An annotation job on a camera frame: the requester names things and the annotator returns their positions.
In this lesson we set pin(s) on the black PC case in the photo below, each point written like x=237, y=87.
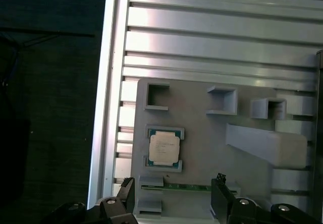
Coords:
x=320, y=82

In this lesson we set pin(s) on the green RAM stick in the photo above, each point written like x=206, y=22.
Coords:
x=186, y=186

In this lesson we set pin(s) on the grey parts rack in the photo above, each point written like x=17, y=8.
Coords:
x=202, y=143

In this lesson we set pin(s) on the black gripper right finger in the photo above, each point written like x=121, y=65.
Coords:
x=222, y=203

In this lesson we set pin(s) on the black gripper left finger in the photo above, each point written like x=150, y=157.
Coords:
x=113, y=209

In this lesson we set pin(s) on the silver CPU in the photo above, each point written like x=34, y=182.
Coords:
x=164, y=148

